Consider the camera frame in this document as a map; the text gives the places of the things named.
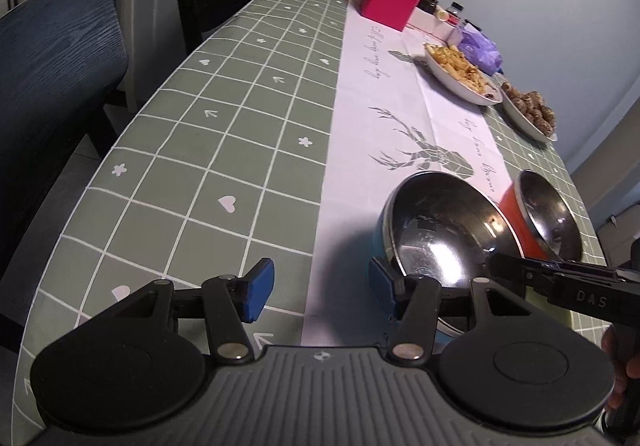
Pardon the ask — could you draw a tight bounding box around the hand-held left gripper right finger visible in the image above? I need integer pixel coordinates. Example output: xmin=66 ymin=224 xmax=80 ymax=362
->
xmin=369 ymin=257 xmax=538 ymax=361

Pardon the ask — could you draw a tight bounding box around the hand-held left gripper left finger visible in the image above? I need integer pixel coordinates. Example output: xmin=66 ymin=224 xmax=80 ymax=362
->
xmin=102 ymin=258 xmax=276 ymax=361

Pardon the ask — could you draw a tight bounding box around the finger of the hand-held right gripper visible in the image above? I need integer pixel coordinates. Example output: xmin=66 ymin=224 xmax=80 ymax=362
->
xmin=487 ymin=252 xmax=628 ymax=287

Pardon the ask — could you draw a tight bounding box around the orange steel bowl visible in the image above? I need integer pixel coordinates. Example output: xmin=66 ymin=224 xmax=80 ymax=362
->
xmin=497 ymin=169 xmax=584 ymax=261

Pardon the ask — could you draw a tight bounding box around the blue steel bowl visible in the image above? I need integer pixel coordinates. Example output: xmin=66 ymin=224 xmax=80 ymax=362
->
xmin=370 ymin=171 xmax=526 ymax=347

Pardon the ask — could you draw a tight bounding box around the person's right hand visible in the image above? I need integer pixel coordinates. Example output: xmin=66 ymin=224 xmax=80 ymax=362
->
xmin=602 ymin=326 xmax=632 ymax=412

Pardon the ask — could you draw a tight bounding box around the green checked tablecloth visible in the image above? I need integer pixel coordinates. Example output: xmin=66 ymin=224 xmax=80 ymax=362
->
xmin=10 ymin=0 xmax=608 ymax=446

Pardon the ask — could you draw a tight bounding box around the white table runner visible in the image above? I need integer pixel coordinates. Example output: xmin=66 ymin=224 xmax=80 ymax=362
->
xmin=301 ymin=0 xmax=503 ymax=347

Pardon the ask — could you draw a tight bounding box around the white bowl of nuts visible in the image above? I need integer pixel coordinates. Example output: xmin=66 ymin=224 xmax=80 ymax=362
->
xmin=500 ymin=82 xmax=558 ymax=143

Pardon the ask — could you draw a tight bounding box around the white bowl of fries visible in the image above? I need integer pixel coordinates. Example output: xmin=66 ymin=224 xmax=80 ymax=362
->
xmin=424 ymin=42 xmax=503 ymax=105

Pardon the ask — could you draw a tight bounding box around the purple bag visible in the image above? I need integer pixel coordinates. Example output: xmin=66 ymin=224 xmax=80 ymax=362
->
xmin=457 ymin=23 xmax=503 ymax=74

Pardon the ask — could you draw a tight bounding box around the white box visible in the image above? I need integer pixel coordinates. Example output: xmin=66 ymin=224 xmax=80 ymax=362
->
xmin=407 ymin=6 xmax=463 ymax=44

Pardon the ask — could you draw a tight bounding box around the pink box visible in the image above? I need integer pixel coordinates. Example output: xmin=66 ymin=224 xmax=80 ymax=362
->
xmin=361 ymin=0 xmax=421 ymax=31

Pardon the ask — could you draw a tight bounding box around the dark blue wooden chair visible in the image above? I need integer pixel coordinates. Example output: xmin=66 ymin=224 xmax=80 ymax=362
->
xmin=0 ymin=0 xmax=130 ymax=352

